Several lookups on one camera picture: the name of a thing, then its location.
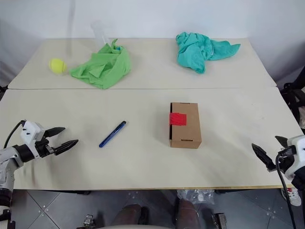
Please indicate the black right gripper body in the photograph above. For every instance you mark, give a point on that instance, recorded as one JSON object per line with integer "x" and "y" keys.
{"x": 287, "y": 162}

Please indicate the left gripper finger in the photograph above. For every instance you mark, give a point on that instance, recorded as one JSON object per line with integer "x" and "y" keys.
{"x": 56, "y": 131}
{"x": 66, "y": 146}

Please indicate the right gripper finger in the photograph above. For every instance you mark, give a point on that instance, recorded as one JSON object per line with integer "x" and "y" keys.
{"x": 263, "y": 155}
{"x": 282, "y": 141}

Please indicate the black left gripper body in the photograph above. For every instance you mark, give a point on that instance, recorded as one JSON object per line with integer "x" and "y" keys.
{"x": 44, "y": 148}

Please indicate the blue utility knife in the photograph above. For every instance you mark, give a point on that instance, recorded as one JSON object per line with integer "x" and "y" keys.
{"x": 112, "y": 134}

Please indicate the brown cardboard box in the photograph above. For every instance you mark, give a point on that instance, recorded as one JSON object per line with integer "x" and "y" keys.
{"x": 188, "y": 133}

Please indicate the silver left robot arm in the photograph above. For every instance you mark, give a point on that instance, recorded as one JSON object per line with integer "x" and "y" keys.
{"x": 7, "y": 155}

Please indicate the white red sneaker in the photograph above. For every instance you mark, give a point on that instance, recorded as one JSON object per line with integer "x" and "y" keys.
{"x": 293, "y": 196}

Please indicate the black metal stand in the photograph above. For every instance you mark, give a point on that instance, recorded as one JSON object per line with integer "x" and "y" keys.
{"x": 291, "y": 93}

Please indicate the yellow tennis ball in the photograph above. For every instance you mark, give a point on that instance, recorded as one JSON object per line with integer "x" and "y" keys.
{"x": 57, "y": 66}

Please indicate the green crumpled cloth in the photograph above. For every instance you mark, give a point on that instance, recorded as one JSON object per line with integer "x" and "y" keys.
{"x": 104, "y": 69}

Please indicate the clear plastic bag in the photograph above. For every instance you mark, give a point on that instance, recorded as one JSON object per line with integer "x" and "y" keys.
{"x": 195, "y": 196}

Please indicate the red tape patch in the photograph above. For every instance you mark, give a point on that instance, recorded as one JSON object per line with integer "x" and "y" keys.
{"x": 177, "y": 119}

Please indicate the clear plastic cup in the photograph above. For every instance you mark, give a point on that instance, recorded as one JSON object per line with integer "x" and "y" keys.
{"x": 100, "y": 33}

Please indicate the teal crumpled cloth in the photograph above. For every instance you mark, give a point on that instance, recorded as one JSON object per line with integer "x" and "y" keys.
{"x": 193, "y": 52}

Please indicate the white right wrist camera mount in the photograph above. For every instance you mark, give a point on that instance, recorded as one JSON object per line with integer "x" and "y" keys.
{"x": 297, "y": 145}

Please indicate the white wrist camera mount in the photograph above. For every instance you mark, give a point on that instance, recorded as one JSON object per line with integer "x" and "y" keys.
{"x": 30, "y": 132}
{"x": 297, "y": 145}

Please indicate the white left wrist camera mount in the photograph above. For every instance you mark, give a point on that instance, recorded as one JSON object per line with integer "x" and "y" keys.
{"x": 30, "y": 132}

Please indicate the metal foot bracket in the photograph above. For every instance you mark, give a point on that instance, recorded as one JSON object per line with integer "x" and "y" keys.
{"x": 88, "y": 221}
{"x": 219, "y": 220}

